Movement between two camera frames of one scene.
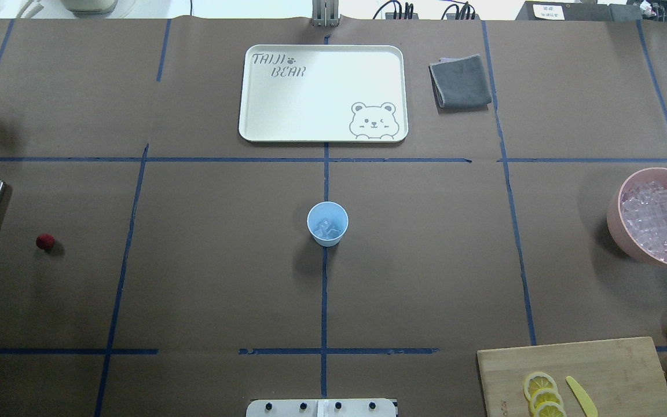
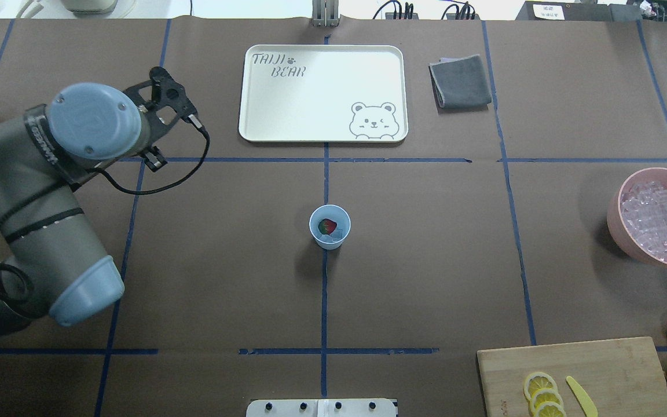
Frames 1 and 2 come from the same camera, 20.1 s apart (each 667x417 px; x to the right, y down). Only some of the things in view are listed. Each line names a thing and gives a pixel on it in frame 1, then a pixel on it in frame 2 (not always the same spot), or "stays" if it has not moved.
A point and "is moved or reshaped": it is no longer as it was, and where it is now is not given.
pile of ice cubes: (652, 218) stays
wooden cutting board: (622, 377) stays
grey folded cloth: (460, 84) stays
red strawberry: (46, 241) is moved or reshaped
